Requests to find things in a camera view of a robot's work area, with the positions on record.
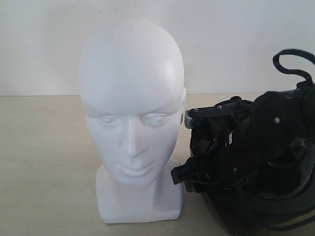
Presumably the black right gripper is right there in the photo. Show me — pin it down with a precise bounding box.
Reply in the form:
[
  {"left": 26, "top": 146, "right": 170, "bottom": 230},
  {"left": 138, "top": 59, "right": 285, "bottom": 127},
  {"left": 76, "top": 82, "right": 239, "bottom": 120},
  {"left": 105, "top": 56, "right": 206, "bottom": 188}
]
[{"left": 184, "top": 89, "right": 315, "bottom": 195}]

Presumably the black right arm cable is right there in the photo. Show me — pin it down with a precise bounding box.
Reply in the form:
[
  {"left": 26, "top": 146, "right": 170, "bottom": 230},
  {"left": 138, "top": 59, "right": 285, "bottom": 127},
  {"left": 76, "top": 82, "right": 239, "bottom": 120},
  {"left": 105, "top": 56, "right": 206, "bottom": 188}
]
[{"left": 272, "top": 48, "right": 315, "bottom": 83}]

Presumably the white mannequin head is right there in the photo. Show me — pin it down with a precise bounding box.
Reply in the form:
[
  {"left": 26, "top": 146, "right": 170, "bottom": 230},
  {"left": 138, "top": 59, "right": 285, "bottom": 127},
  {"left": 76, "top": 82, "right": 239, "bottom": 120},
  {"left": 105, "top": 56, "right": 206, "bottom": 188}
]
[{"left": 79, "top": 18, "right": 186, "bottom": 224}]

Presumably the black helmet with tinted visor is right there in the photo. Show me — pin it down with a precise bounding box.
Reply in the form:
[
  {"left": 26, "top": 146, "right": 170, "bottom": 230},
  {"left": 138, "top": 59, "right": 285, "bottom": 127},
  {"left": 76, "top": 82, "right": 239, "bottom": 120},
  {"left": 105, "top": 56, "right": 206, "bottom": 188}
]
[{"left": 185, "top": 96, "right": 315, "bottom": 236}]

